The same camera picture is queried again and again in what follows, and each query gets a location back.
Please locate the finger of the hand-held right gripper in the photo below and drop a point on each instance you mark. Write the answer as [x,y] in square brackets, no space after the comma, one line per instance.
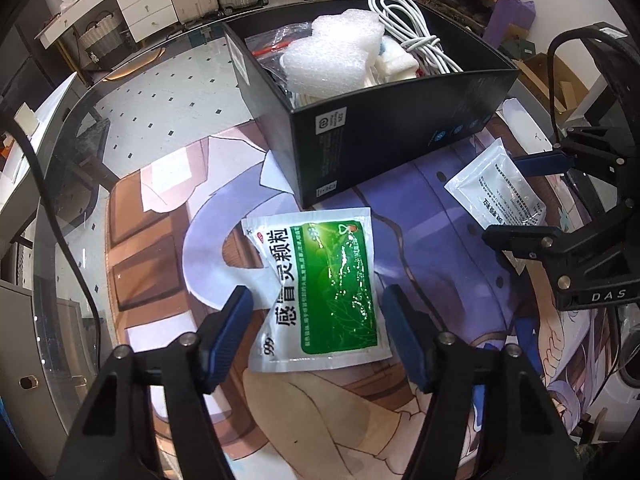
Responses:
[540,162]
[530,240]

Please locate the black cardboard box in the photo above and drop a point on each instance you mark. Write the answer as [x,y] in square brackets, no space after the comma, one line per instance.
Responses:
[380,130]

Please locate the dark green box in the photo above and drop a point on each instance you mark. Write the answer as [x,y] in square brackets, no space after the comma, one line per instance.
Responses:
[520,47]

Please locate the dark cabinet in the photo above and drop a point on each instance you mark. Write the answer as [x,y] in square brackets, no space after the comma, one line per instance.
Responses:
[22,60]

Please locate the printed desk mat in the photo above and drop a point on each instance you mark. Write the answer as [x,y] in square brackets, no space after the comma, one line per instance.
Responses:
[310,410]

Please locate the white dresser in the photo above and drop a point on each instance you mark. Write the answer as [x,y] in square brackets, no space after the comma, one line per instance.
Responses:
[145,7]

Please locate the white foam wrap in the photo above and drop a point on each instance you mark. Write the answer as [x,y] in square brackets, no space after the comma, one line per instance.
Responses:
[330,50]

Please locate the grey side table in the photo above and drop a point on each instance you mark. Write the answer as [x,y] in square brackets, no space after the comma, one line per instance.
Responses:
[25,160]

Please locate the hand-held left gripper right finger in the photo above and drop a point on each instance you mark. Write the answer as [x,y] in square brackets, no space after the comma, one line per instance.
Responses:
[405,330]

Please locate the open cardboard box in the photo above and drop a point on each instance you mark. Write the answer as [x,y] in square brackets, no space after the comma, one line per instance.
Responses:
[540,75]

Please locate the striped laundry basket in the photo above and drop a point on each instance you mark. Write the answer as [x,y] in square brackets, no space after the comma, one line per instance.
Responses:
[100,35]

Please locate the purple bag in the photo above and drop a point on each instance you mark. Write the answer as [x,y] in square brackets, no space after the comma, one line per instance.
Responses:
[510,15]

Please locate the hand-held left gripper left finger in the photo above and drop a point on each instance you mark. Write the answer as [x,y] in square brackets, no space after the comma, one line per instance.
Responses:
[225,330]

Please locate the green white sachet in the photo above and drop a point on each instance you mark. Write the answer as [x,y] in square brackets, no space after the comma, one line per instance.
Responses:
[325,285]

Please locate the white cabinet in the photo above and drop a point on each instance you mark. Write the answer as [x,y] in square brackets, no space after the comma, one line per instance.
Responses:
[35,345]

